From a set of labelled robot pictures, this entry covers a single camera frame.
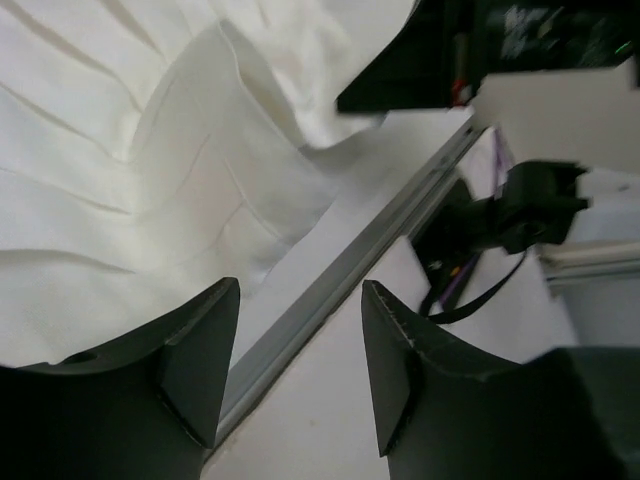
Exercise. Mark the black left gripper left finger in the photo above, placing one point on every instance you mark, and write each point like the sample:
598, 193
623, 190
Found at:
145, 405

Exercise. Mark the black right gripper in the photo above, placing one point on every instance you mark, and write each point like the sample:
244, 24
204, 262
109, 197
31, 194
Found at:
446, 49

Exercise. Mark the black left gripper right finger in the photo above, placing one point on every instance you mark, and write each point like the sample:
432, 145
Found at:
445, 409

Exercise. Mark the white pleated skirt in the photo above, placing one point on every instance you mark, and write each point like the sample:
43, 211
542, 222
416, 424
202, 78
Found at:
152, 148

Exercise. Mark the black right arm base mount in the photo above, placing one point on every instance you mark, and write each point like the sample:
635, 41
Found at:
537, 204

